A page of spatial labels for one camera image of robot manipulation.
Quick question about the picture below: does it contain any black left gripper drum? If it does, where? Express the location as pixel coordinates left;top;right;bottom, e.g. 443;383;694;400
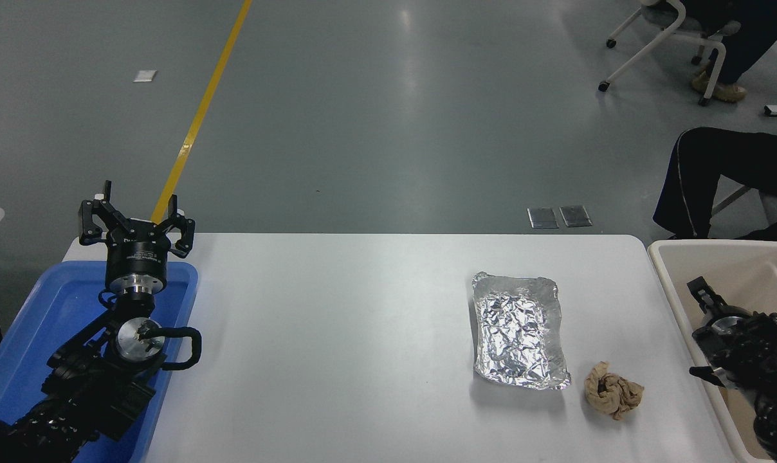
105;221;171;281

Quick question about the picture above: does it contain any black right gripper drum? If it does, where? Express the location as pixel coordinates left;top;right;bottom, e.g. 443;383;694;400
693;312;716;345

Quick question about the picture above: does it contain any foil tray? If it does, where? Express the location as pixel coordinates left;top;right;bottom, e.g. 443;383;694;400
471;271;571;391

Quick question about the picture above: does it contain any silver floor plate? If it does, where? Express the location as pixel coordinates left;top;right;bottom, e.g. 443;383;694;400
559;205;593;228
527;207;560;230

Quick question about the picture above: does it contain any large pale bin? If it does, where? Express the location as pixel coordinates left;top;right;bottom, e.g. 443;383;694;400
647;239;777;463

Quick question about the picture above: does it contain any blue plastic tray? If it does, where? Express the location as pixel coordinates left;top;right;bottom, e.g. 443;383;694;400
0;260;199;463

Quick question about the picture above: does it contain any crumpled tan paper ball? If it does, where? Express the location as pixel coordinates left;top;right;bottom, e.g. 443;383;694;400
584;361;644;421

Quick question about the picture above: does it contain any yellow floor tape line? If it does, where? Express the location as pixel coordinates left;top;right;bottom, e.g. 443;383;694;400
151;0;254;224

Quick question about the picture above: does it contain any seated person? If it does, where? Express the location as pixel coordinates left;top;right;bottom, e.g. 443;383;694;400
652;127;777;251

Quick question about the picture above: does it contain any white wheeled chair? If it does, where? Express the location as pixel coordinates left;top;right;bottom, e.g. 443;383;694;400
598;0;743;107

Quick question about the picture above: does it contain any person on white chair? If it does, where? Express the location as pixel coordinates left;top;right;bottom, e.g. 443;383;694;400
684;0;777;104

